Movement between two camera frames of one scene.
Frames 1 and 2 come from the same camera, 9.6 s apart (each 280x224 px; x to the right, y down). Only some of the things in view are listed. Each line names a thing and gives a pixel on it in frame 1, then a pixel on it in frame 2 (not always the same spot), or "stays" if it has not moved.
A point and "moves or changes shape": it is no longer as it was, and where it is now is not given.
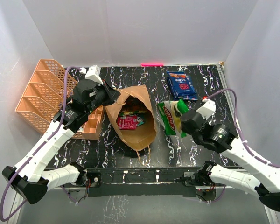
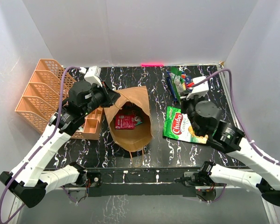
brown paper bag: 142,137 moves or changes shape
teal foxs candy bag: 140,120 to 178,82
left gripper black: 111,94 stays
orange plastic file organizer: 44,99 stays
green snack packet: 170,112 moves or changes shape
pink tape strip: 152,64 stays
